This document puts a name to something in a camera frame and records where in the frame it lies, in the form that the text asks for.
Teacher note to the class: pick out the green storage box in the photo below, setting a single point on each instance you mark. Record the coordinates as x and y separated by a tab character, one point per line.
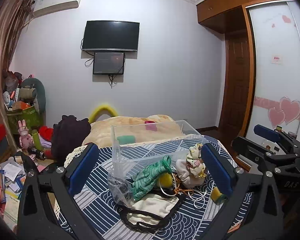
30	115

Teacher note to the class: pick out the large black wall television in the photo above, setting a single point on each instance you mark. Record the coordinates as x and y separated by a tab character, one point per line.
111	35

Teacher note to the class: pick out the floral fabric pouch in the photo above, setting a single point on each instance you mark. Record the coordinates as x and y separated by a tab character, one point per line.
195	162

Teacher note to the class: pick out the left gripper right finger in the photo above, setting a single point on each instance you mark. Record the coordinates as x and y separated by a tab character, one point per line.
264	217

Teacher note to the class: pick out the dark purple clothing pile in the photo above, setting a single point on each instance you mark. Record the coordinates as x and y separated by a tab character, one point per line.
67	135

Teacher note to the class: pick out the white sliding wardrobe door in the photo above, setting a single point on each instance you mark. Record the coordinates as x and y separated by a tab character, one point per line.
276	31

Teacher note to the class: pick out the pink bunny plush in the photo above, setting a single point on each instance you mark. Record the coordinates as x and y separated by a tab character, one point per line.
25	139

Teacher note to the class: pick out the green patterned cloth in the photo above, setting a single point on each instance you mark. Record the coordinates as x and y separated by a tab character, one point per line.
146	179

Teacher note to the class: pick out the clear plastic storage box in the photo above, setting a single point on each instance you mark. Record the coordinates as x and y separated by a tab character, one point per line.
126	151

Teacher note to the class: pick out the yellow green sponge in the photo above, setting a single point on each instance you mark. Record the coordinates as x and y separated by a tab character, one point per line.
217	197

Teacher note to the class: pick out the white drawstring bag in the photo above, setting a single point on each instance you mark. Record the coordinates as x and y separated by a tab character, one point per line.
186	177

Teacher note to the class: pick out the pink small object on blanket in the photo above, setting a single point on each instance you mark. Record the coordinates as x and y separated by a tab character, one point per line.
151	126

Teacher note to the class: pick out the grey green neck pillow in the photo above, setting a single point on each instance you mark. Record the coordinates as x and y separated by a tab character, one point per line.
32	91

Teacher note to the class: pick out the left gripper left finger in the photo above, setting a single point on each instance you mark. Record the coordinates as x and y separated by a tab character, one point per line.
36	217

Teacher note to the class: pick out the yellow tennis ball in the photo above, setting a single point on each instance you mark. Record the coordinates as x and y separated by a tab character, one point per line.
165	180

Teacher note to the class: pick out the yellow curved pillow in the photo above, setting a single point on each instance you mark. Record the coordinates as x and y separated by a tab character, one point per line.
100	110

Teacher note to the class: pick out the clear plastic zip bag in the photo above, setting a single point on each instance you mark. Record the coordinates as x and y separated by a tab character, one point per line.
120	178

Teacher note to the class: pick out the cream tote bag black handles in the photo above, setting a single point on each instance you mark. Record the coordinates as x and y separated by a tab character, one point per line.
151	213

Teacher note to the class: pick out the white wall air conditioner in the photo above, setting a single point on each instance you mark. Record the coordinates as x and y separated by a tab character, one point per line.
45	7

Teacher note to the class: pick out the small black wall monitor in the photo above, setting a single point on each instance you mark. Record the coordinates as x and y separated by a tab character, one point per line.
108	63

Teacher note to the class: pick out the striped brown curtain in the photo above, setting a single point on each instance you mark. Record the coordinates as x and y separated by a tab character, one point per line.
13	14

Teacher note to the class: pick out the wooden wardrobe frame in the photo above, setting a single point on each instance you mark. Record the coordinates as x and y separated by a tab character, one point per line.
230	18

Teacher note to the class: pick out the blue white patterned bedspread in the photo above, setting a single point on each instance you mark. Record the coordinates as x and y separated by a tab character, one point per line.
189	222

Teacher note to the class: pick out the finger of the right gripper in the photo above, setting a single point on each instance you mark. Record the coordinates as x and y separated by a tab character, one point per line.
269	134

